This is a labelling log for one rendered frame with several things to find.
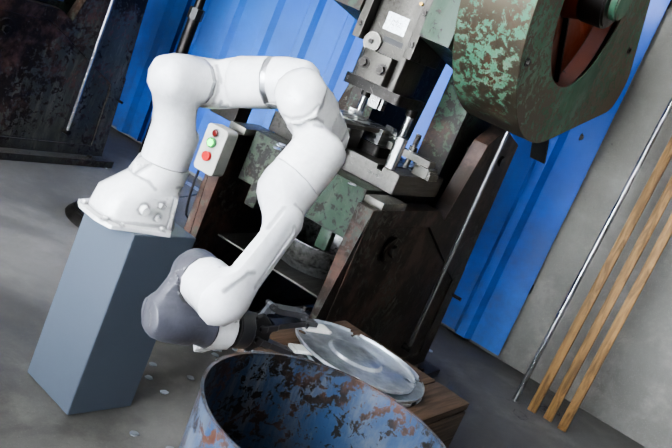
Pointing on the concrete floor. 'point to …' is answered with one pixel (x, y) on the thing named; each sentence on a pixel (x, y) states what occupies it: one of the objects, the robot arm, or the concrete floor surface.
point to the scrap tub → (296, 408)
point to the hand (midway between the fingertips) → (310, 338)
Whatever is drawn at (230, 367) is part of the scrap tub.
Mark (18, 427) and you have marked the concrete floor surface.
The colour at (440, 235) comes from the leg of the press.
